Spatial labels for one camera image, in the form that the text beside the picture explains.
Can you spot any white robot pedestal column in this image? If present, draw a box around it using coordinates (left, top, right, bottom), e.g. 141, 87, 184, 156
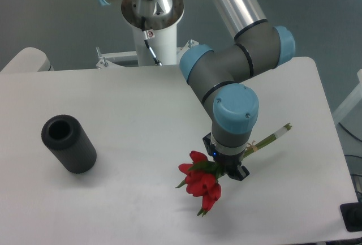
121, 0, 184, 66

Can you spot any white side table left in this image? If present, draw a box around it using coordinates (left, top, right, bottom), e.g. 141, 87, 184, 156
1, 47, 54, 74

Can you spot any white furniture at right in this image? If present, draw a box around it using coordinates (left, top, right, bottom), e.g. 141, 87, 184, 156
332, 70, 361, 126

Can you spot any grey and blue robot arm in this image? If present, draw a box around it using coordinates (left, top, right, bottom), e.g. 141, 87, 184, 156
98, 0, 295, 180

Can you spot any red tulip bouquet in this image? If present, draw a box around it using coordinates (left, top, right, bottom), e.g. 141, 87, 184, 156
177, 123, 292, 216

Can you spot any black ribbed cylindrical vase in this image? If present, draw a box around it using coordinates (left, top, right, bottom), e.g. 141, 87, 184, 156
41, 115, 97, 174

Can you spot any white metal base frame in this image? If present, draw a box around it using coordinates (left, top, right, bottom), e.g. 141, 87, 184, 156
96, 39, 199, 69

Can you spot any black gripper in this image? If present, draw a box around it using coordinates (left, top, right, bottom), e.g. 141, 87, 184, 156
202, 133, 250, 181

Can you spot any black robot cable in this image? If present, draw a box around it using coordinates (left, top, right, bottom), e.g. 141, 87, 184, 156
132, 0, 163, 66

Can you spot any black device at table edge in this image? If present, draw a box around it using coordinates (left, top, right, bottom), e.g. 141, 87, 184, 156
340, 202, 361, 233

